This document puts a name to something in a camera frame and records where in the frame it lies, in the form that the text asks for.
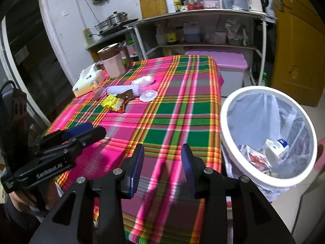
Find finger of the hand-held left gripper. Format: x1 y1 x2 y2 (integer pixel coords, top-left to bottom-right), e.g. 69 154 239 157
66 126 106 153
38 122 93 148

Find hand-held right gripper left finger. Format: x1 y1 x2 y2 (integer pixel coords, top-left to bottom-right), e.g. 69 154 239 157
29 143 145 244

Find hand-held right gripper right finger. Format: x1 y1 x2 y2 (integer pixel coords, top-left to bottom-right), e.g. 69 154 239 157
181 143 296 244

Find yellow snack packet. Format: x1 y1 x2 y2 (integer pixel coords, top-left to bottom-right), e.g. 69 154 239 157
102 94 127 113

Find brown wrapper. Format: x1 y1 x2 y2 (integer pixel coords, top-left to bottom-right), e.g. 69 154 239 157
115 89 135 100

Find white round bin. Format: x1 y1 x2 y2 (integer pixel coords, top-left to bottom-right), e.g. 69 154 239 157
220 86 318 189

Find white striped wrapper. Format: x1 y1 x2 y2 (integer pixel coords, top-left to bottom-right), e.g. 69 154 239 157
107 84 145 97

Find red milk carton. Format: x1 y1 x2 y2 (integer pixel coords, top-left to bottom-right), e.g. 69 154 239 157
247 150 271 173

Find clear plastic lid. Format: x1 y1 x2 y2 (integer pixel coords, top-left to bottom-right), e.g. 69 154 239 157
140 87 159 103

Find clear plastic bag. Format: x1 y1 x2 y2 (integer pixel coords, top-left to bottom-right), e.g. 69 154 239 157
132 74 155 85

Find white yogurt cup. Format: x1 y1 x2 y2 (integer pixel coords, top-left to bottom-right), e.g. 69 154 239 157
263 138 290 169

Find person's left forearm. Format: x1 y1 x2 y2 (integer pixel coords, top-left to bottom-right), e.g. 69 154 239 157
0 199 43 244

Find person's left hand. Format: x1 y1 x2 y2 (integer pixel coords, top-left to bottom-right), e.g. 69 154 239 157
8 187 38 210

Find yellow white tissue pack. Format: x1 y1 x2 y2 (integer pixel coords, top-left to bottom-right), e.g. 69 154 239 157
72 63 105 97

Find pink green plaid tablecloth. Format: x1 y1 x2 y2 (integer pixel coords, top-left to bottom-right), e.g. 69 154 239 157
42 55 225 244

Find pink pitcher with brown lid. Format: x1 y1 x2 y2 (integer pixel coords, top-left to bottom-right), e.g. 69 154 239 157
98 43 127 79

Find pink basket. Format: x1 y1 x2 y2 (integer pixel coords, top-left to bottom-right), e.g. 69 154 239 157
124 43 139 58

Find pink lidded storage box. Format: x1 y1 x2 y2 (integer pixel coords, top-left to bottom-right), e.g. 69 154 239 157
185 49 248 97

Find steel pot with lid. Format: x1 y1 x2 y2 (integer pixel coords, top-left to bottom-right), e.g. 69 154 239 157
95 11 129 32

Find white plastic bottle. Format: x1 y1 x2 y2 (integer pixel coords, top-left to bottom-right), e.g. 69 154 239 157
155 24 165 46

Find oil bottle with yellow label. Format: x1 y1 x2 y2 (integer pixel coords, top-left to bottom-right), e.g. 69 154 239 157
166 28 177 45

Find blue plastic jug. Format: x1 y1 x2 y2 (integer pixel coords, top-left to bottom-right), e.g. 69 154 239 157
183 22 201 44

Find crumpled plastic bags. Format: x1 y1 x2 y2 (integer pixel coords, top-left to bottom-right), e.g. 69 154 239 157
225 18 252 47

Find wooden cutting board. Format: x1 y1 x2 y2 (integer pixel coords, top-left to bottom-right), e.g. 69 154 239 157
138 0 169 19

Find metal shelf unit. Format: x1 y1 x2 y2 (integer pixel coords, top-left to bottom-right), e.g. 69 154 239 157
85 8 277 87

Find yellow wooden door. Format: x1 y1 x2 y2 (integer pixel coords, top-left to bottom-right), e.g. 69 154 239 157
268 0 325 107

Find red bowl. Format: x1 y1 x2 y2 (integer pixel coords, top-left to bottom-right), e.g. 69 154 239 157
186 1 204 11

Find clear storage container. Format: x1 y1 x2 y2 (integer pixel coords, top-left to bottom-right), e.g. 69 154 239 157
219 0 248 11

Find metal door handle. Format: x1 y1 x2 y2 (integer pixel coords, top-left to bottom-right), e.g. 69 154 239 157
274 0 292 12

